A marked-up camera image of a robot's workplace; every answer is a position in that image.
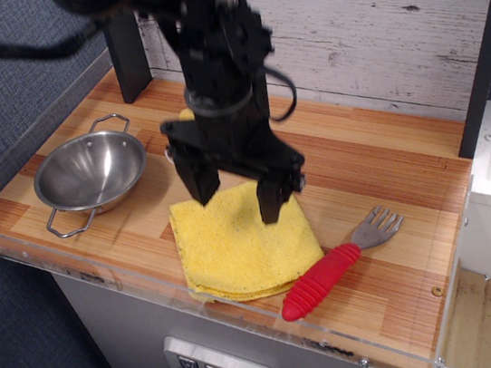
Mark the yellow towel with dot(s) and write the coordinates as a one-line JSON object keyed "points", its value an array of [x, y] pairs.
{"points": [[227, 251]]}

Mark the grey toy fridge cabinet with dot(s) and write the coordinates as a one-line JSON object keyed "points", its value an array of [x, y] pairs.
{"points": [[135, 333]]}

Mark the clear acrylic edge guard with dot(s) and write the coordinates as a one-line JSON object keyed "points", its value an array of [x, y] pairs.
{"points": [[387, 312]]}

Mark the yellow plush toy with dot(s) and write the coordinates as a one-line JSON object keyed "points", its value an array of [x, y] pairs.
{"points": [[184, 115]]}

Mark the fork with red handle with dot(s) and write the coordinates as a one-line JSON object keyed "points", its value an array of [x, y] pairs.
{"points": [[310, 289]]}

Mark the black right vertical post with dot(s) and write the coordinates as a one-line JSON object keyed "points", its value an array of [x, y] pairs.
{"points": [[479, 94]]}

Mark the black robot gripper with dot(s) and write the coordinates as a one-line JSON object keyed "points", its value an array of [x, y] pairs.
{"points": [[235, 138]]}

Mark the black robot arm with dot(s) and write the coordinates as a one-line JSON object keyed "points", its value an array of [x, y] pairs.
{"points": [[221, 46]]}

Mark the stainless steel bowl with handles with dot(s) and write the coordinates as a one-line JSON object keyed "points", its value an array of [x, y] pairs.
{"points": [[92, 173]]}

